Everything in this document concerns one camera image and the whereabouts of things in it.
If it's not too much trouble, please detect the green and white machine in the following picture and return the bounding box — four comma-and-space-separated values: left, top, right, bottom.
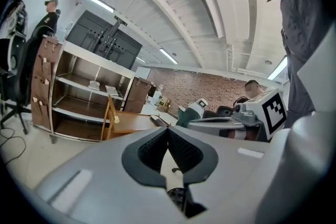
176, 98, 209, 129

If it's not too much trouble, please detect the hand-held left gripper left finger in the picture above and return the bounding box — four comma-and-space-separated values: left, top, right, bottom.
34, 126, 190, 224

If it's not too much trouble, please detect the large black screen on stand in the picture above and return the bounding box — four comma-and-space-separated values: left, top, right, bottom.
65, 9, 143, 71

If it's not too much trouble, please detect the wooden service cart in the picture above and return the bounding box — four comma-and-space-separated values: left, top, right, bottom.
30, 33, 152, 144

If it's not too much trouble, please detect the white towel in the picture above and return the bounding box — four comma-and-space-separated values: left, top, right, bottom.
105, 84, 119, 97

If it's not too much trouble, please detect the white box appliance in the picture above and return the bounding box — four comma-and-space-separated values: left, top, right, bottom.
151, 90, 161, 106

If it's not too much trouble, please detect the person's right hand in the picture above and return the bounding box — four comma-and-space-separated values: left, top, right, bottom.
227, 129, 262, 142

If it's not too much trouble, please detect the grey equipment cluster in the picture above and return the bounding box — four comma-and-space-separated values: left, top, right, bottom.
0, 0, 29, 71

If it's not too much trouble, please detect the black floor cable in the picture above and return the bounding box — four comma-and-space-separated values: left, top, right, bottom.
0, 127, 27, 166

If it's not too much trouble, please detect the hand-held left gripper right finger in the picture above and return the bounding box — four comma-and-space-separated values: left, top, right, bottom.
160, 126, 272, 224

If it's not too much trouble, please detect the cardboard box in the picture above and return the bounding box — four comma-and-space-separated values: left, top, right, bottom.
157, 97, 172, 114

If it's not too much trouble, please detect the whiteboard on black stand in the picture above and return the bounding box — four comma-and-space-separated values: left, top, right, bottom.
134, 66, 152, 81

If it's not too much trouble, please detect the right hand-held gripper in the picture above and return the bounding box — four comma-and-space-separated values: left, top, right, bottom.
187, 87, 288, 142

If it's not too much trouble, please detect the person's own dark-clothed body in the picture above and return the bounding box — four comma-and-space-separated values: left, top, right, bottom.
219, 0, 328, 130

